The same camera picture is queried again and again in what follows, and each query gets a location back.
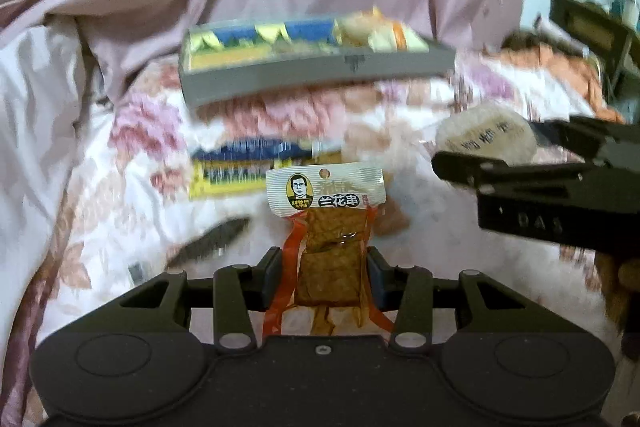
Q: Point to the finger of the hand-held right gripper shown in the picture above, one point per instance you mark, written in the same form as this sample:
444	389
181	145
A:
455	167
595	139

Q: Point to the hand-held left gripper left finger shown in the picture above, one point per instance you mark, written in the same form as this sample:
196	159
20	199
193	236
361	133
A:
272	279

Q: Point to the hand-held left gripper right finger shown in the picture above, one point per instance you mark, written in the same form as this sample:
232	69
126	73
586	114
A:
375	279

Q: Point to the brown tofu snack packet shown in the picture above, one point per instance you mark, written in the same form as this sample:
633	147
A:
327	267

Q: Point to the black snack packet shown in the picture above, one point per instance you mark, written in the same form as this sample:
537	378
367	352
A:
210	239

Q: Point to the yellow blue snack packet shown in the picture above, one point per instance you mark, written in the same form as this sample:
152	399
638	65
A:
230	172

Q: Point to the grey plastic tray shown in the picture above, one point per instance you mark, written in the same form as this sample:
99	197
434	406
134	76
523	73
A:
300	79

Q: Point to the pile of colourful snack packets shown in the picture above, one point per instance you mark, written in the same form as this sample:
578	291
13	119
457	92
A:
310	34

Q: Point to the person's right hand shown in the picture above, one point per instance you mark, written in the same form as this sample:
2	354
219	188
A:
622	277

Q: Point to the round white rice cracker packet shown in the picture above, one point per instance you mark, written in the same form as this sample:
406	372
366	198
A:
480	134

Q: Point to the dark wooden furniture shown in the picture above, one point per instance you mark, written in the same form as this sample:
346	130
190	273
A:
585	27

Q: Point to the floral bedsheet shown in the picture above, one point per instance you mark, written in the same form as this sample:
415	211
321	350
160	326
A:
100	187

